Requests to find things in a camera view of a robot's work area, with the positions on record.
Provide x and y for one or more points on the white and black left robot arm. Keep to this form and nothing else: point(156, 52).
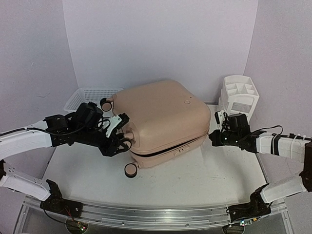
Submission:
point(53, 131)

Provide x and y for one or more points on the pink hard-shell suitcase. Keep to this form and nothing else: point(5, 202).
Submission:
point(165, 121)

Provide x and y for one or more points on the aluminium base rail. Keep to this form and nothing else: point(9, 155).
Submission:
point(103, 218)

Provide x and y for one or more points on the white perforated plastic basket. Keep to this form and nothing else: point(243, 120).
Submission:
point(89, 94)

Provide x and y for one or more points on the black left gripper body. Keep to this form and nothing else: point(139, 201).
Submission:
point(85, 135)

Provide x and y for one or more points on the white desktop drawer organizer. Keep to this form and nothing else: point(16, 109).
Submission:
point(238, 95)

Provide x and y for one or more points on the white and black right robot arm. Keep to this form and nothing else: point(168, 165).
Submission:
point(291, 146)

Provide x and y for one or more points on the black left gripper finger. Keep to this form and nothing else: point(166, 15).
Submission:
point(123, 145)
point(124, 120)

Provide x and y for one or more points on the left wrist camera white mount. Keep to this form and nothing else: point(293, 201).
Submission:
point(110, 124)

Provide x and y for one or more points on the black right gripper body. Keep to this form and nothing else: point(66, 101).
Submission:
point(214, 137)

